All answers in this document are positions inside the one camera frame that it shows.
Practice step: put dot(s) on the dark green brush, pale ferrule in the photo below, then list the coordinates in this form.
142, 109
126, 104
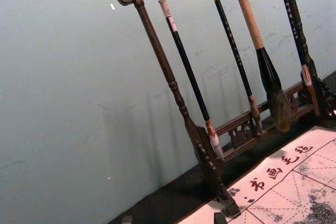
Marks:
290, 11

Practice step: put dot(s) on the thin black brush, white cap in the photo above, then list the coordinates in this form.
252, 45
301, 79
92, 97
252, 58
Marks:
231, 40

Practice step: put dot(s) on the pink felt calligraphy mat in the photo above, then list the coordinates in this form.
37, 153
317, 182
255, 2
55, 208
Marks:
288, 182

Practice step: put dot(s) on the dark wooden dragon brush rack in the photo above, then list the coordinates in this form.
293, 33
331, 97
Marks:
155, 51

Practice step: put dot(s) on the black brush with white cap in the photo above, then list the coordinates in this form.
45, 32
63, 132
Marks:
183, 58

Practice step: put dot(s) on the small black block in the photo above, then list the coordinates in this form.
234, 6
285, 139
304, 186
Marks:
220, 218

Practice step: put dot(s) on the black table cloth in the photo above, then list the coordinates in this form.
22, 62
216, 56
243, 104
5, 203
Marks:
168, 197

